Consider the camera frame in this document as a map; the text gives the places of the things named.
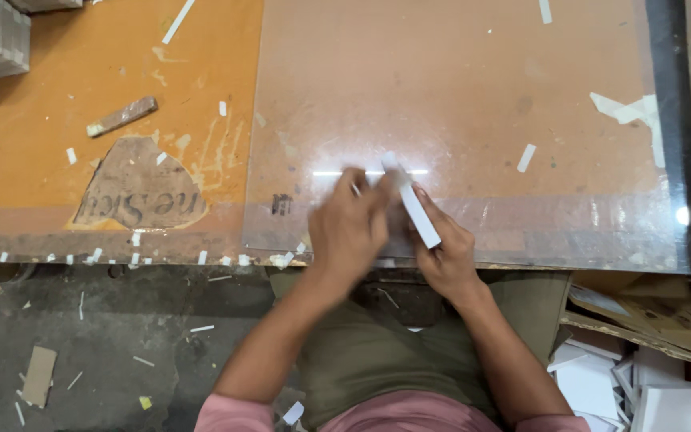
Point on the person's left hand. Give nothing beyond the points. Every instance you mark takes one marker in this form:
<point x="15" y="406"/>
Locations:
<point x="345" y="234"/>

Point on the person's right hand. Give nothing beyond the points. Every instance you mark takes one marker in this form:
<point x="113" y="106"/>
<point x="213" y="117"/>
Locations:
<point x="450" y="258"/>

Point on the person's left fingers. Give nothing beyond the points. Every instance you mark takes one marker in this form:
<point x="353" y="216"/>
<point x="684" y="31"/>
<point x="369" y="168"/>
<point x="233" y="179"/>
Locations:
<point x="362" y="183"/>

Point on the person's right fingers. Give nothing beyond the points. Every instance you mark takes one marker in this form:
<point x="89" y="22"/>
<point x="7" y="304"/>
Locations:
<point x="426" y="201"/>

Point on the long white cardboard box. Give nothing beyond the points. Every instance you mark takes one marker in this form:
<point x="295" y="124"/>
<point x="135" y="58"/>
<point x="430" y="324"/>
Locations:
<point x="420" y="216"/>

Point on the short white paper strip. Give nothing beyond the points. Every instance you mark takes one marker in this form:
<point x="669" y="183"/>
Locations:
<point x="526" y="158"/>
<point x="545" y="11"/>

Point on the clear glass sheet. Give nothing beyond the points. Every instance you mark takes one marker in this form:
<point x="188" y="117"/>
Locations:
<point x="471" y="90"/>

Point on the small white paper scrap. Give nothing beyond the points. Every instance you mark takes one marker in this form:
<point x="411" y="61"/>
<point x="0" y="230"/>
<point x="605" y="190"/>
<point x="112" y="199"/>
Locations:
<point x="161" y="158"/>
<point x="222" y="108"/>
<point x="71" y="156"/>

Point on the thin white paper sliver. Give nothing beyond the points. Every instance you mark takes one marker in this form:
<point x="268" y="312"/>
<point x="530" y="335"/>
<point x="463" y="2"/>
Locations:
<point x="143" y="361"/>
<point x="202" y="329"/>

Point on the person's pink shirt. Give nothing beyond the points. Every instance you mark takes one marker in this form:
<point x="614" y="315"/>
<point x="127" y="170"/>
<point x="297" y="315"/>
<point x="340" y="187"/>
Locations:
<point x="405" y="420"/>

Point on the torn printed paper patch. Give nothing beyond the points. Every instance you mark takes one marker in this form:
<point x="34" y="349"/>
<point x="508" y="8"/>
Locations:
<point x="135" y="189"/>

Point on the white tape patch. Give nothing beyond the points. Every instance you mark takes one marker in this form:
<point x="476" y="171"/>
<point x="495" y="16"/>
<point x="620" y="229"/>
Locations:
<point x="636" y="113"/>

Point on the row of white paper scraps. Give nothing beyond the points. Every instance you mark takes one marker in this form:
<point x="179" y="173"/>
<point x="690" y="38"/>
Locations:
<point x="135" y="259"/>

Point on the white paper slip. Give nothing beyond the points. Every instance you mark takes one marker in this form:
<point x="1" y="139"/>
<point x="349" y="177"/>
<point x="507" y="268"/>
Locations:
<point x="293" y="413"/>

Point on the long white paper strip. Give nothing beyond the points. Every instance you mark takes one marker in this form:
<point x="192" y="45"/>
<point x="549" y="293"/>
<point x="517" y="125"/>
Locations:
<point x="177" y="21"/>

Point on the brown wooden block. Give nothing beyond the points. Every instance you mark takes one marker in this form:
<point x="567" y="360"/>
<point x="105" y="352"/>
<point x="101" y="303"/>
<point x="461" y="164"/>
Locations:
<point x="122" y="116"/>

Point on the brown cardboard carton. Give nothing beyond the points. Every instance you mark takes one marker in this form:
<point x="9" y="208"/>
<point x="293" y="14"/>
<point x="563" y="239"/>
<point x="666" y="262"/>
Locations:
<point x="651" y="315"/>

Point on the heap of white cardboard pieces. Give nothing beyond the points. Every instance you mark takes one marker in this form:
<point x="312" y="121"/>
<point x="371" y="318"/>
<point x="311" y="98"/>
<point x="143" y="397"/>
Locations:
<point x="621" y="390"/>

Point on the yellow paper scrap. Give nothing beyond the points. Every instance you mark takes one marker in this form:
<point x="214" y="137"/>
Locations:
<point x="145" y="402"/>

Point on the brown cardboard piece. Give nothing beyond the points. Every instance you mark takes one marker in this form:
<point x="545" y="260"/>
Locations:
<point x="39" y="377"/>

